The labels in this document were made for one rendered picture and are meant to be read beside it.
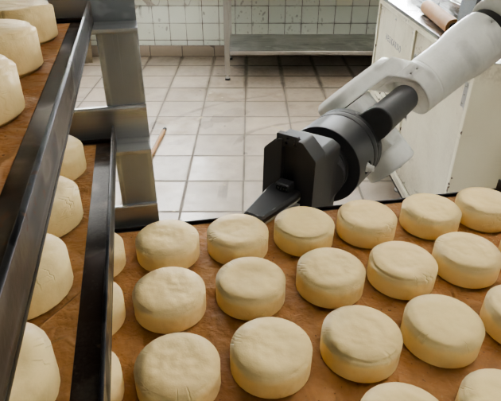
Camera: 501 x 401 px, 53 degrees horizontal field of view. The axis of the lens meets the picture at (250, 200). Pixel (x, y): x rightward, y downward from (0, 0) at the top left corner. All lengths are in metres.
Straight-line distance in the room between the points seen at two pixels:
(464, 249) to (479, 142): 1.50
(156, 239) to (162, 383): 0.13
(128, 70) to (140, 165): 0.08
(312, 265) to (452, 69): 0.38
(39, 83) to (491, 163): 1.81
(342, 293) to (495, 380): 0.11
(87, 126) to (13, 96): 0.21
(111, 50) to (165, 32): 4.50
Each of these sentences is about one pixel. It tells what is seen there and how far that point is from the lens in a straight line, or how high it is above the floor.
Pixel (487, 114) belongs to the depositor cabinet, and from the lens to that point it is 1.87.
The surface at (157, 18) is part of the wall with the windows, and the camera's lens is 4.88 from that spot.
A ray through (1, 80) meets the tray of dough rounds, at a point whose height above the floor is 1.24.
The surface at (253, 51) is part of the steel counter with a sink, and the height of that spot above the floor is 0.23.
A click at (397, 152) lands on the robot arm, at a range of 0.63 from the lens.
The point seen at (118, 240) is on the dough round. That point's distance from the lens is 0.40.
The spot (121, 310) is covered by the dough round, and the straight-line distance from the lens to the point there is 0.35.
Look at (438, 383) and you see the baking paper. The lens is 0.34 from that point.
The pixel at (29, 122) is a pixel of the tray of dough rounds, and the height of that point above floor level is 1.22.
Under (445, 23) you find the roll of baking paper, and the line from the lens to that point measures 2.13.
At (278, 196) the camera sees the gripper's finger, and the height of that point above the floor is 1.06.
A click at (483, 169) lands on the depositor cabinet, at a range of 1.97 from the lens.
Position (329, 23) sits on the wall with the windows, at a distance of 4.87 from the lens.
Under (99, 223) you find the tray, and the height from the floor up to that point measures 1.13.
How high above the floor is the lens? 1.30
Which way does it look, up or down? 31 degrees down
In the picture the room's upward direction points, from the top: straight up
